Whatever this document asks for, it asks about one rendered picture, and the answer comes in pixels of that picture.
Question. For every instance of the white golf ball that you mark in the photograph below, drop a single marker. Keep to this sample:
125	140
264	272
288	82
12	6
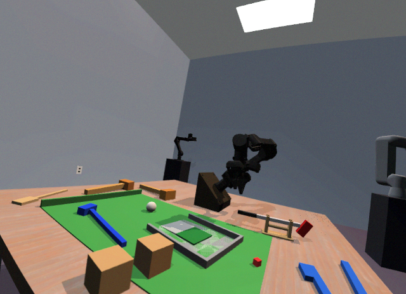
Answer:
151	206

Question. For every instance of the tan cube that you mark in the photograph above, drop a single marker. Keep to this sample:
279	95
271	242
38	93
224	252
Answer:
153	255
108	271

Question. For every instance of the green flat mat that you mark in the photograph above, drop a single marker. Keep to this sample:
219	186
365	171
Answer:
234	273

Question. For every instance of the small red cube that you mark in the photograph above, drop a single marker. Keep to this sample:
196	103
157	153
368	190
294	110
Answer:
256	262

